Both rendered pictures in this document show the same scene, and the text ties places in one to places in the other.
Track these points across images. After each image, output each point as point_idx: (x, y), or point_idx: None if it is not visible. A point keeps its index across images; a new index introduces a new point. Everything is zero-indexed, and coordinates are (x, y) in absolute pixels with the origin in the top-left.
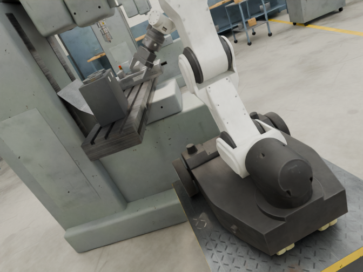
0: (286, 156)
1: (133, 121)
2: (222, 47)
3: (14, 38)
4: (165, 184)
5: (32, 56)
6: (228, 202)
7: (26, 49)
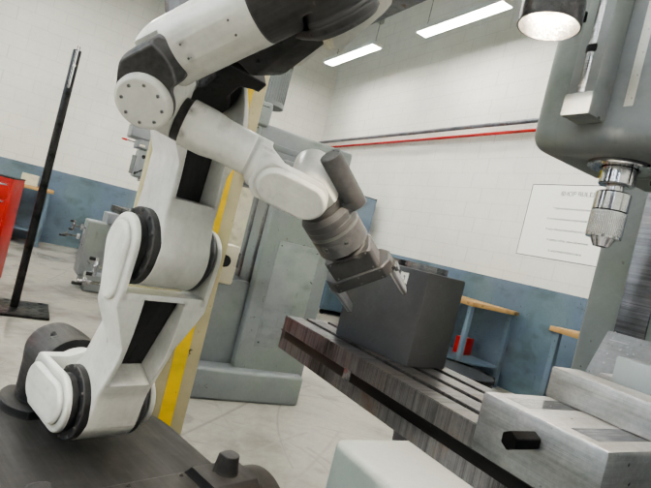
0: (59, 322)
1: (295, 320)
2: None
3: None
4: None
5: (636, 230)
6: None
7: (636, 211)
